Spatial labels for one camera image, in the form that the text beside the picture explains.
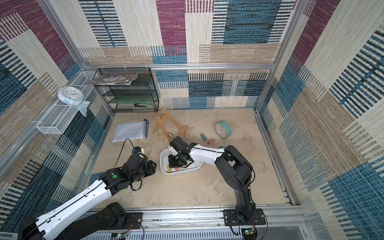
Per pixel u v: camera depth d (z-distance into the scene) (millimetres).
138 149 711
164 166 907
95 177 871
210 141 1021
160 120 1193
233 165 527
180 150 720
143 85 1080
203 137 1028
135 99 1105
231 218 739
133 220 730
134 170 588
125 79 879
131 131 1080
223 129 969
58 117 720
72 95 759
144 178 691
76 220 464
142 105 1112
